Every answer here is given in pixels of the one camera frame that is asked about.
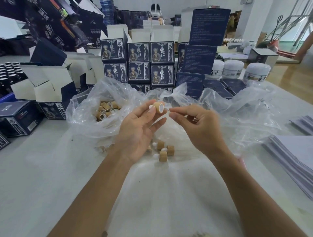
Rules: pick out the person's left hand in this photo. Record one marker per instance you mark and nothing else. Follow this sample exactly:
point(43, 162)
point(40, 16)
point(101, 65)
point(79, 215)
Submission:
point(133, 136)

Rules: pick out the person's right hand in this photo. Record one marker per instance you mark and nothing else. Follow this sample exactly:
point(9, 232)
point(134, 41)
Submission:
point(205, 131)

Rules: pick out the person's right thumb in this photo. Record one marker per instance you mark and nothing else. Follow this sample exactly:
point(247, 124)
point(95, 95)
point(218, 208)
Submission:
point(178, 118)

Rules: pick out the person's left thumb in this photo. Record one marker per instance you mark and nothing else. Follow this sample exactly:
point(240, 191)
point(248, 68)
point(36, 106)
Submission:
point(144, 108)

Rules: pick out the wooden cap white inside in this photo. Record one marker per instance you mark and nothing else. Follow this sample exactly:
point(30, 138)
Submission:
point(159, 107)

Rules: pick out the person's left forearm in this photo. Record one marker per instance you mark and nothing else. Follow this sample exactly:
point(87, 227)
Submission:
point(97, 195)

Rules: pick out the person's right forearm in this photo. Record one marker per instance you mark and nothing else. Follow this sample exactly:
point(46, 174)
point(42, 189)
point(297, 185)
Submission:
point(251, 197)

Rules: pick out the wooden dropper cap white bulb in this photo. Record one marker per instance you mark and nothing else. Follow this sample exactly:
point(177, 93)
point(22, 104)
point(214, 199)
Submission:
point(160, 145)
point(170, 150)
point(162, 155)

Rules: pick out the pile of wooden caps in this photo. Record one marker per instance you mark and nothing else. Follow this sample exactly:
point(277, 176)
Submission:
point(107, 109)

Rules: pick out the dark blue text-printed box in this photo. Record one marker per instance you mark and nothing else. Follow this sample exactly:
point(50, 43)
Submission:
point(189, 81)
point(210, 26)
point(199, 59)

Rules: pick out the flat dark blue box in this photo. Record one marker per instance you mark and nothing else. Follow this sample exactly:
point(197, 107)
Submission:
point(212, 83)
point(220, 93)
point(233, 82)

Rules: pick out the stack of portrait printed boxes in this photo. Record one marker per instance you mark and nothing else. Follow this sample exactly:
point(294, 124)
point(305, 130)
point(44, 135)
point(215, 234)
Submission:
point(139, 56)

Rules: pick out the clear plastic bag holding caps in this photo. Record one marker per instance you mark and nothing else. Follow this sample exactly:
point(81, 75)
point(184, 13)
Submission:
point(85, 107)

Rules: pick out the white cream jar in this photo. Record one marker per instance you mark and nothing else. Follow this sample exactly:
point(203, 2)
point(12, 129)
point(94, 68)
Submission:
point(256, 72)
point(233, 68)
point(217, 69)

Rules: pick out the large crumpled clear plastic bag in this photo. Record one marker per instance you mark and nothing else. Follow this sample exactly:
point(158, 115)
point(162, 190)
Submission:
point(244, 114)

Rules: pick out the open blue box white flaps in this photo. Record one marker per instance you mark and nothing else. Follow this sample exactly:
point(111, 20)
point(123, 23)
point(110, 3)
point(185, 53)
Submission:
point(49, 97)

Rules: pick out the open dark box white inside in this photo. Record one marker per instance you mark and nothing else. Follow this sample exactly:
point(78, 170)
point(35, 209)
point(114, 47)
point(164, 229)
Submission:
point(264, 56)

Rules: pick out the stack of white paper leaflets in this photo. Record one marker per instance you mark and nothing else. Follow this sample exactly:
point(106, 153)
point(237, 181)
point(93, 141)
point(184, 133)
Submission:
point(291, 161)

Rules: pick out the pile of flattened dark cartons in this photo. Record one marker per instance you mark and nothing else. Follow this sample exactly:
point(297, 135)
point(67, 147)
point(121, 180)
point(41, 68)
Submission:
point(53, 24)

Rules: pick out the small stack of grey leaflets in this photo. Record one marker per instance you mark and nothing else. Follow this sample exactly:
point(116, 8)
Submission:
point(303, 124)

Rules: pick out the closed dark blue box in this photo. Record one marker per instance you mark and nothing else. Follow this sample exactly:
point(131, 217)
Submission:
point(18, 118)

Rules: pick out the red hand pallet truck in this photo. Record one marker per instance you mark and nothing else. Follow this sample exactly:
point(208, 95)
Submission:
point(275, 36)

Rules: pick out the blue plastic crate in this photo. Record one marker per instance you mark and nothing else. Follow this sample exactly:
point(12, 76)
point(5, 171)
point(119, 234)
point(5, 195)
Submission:
point(7, 97)

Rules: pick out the group of black bottles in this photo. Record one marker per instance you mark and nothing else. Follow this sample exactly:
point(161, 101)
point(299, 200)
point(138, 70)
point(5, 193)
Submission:
point(11, 73)

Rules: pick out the dark blue box corner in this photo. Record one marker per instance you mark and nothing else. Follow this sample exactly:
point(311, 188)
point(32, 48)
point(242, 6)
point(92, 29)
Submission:
point(3, 141)

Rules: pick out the metal ladder frame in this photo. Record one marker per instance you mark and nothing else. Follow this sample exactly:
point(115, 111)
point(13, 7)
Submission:
point(304, 17)

